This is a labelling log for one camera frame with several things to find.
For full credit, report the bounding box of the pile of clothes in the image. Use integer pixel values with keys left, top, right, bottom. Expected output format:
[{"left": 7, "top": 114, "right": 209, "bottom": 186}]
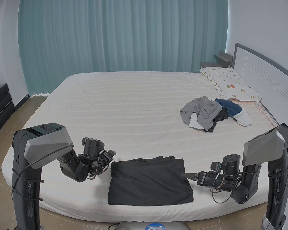
[{"left": 180, "top": 96, "right": 252, "bottom": 133}]

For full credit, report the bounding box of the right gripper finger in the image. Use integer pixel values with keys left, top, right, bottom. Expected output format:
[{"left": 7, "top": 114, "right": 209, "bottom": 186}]
[{"left": 181, "top": 172, "right": 199, "bottom": 181}]

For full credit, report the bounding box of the black T-shirt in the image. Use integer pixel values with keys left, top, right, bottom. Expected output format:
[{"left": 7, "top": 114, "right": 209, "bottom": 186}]
[{"left": 108, "top": 155, "right": 194, "bottom": 206}]

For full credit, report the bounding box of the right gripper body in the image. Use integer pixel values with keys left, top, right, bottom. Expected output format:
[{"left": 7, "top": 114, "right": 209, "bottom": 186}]
[{"left": 197, "top": 171, "right": 222, "bottom": 187}]

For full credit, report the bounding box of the grey bedside table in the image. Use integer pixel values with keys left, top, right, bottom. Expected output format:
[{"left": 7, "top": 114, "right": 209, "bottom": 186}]
[{"left": 201, "top": 50, "right": 233, "bottom": 69}]

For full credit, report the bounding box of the bed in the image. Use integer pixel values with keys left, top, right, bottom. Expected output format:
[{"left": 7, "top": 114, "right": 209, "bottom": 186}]
[{"left": 1, "top": 43, "right": 288, "bottom": 223}]

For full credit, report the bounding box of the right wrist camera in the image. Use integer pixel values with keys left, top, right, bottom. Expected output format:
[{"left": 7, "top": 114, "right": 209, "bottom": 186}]
[{"left": 210, "top": 162, "right": 223, "bottom": 174}]

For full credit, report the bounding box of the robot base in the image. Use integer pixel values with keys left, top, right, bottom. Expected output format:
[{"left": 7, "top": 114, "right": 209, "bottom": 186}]
[{"left": 117, "top": 221, "right": 187, "bottom": 230}]

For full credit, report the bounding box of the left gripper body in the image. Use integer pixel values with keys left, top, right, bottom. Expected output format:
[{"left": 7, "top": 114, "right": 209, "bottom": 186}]
[{"left": 96, "top": 150, "right": 114, "bottom": 175}]

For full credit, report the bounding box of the blue-green curtain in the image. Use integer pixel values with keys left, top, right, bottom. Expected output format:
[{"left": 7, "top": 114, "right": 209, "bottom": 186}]
[
  {"left": 18, "top": 0, "right": 106, "bottom": 96},
  {"left": 105, "top": 0, "right": 229, "bottom": 73}
]

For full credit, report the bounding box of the white printed pillow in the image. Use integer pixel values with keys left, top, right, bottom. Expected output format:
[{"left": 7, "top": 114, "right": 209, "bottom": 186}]
[{"left": 198, "top": 66, "right": 263, "bottom": 102}]

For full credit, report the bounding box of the black chest of drawers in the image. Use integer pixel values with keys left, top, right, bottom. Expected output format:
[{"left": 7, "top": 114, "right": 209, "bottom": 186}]
[{"left": 0, "top": 83, "right": 16, "bottom": 130}]

